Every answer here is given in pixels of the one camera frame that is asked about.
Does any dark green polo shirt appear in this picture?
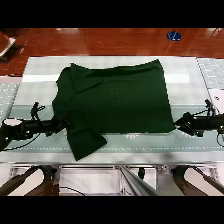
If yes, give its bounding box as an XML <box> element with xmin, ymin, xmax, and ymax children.
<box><xmin>52</xmin><ymin>59</ymin><xmax>177</xmax><ymax>162</ymax></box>

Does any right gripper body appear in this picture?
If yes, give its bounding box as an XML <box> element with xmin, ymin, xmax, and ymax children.
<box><xmin>174</xmin><ymin>112</ymin><xmax>203</xmax><ymax>138</ymax></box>

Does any blue round object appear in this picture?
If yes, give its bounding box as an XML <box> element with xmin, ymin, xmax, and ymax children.
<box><xmin>167</xmin><ymin>30</ymin><xmax>183</xmax><ymax>42</ymax></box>

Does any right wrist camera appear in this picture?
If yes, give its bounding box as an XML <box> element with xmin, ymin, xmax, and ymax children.
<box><xmin>203</xmin><ymin>98</ymin><xmax>218</xmax><ymax>116</ymax></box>

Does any black cable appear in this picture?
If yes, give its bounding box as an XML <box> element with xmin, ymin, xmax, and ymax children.
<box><xmin>215</xmin><ymin>130</ymin><xmax>224</xmax><ymax>148</ymax></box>
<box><xmin>1</xmin><ymin>131</ymin><xmax>46</xmax><ymax>152</ymax></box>

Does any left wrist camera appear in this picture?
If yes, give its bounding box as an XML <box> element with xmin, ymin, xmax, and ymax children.
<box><xmin>30</xmin><ymin>101</ymin><xmax>46</xmax><ymax>118</ymax></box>

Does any silver frame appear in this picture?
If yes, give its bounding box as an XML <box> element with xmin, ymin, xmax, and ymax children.
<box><xmin>0</xmin><ymin>161</ymin><xmax>224</xmax><ymax>197</ymax></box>

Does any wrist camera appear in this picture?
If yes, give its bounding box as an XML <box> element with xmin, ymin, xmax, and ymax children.
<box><xmin>30</xmin><ymin>101</ymin><xmax>46</xmax><ymax>118</ymax></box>
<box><xmin>203</xmin><ymin>98</ymin><xmax>218</xmax><ymax>116</ymax></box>

